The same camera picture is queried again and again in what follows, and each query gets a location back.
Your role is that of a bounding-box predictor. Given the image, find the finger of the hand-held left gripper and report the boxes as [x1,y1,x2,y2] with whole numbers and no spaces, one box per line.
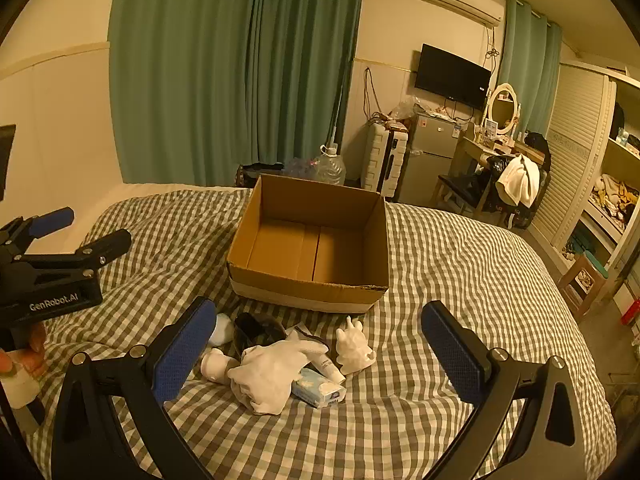
[0,206,75,261]
[20,228,133,279]

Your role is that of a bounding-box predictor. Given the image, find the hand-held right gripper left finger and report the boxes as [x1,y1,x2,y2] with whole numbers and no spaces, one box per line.
[50,296,218,480]

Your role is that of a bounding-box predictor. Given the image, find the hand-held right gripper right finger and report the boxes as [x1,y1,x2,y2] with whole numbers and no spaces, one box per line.
[420,300,588,480]

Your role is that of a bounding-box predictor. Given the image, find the white plastic bottle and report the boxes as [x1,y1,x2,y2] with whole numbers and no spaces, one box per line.
[200,349,241,384]

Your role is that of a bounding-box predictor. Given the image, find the pale round jar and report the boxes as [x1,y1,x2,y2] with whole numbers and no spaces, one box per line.
[210,313,235,346]

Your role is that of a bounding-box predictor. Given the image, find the black pouch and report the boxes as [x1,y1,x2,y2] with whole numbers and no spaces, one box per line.
[234,312,287,356]

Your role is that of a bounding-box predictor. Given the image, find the white cloth glove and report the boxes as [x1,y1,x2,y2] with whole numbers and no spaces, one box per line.
[227,337,331,416]

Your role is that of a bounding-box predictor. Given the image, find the white purple tube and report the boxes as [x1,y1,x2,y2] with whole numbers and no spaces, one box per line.
[300,350,346,384]

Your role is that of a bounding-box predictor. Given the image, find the blue white tissue packet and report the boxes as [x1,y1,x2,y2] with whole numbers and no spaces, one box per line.
[290,367,347,408]

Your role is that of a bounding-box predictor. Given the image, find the cardboard box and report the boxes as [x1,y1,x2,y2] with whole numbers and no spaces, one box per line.
[226,174,391,314]

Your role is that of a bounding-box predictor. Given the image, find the person's left hand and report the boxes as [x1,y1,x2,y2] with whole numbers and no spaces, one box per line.
[0,322,48,377]

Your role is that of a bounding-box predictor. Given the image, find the checkered blanket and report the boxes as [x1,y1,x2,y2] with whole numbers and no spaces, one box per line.
[30,187,618,480]

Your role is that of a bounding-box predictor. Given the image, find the small white packet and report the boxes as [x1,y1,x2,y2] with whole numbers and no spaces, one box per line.
[287,324,330,350]

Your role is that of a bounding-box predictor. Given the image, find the wooden stool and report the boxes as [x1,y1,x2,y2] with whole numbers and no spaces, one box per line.
[557,254,609,319]

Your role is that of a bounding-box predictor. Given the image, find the dark bag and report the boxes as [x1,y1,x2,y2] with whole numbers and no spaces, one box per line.
[236,161,285,189]

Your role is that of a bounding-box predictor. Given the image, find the black chair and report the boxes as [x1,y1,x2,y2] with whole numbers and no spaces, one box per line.
[431,152,548,229]

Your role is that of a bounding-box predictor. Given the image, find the white towel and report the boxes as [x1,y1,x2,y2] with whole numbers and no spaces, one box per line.
[496,154,541,208]

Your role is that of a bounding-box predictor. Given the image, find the grey small fridge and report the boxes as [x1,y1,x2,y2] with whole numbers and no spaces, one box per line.
[395,112,464,206]

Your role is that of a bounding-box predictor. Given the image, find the wide green curtain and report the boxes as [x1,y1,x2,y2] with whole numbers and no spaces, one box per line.
[109,0,366,189]

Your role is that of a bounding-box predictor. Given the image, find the white suitcase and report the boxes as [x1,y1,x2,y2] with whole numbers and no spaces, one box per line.
[361,122,411,196]

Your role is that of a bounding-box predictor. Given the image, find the large clear water bottle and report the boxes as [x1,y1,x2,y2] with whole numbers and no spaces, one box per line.
[312,143,347,187]

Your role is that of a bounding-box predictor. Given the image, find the black bag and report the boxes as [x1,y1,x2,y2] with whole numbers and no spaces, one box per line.
[525,131,552,171]

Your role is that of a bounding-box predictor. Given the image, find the white wardrobe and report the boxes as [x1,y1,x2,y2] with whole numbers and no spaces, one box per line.
[530,59,640,311]

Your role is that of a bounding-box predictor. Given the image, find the clear plastic bag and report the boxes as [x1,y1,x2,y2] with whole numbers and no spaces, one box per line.
[390,95,427,122]

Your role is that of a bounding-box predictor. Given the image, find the round white vanity mirror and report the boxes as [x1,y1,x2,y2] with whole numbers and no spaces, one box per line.
[482,82,521,139]

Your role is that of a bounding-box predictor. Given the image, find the narrow green curtain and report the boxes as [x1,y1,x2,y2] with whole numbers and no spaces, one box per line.
[499,0,564,137]

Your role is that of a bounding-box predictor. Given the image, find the wall cables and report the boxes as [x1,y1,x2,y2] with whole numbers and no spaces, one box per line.
[362,66,385,122]

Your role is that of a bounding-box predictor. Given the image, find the black wall television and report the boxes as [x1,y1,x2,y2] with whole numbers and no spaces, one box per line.
[415,43,493,110]

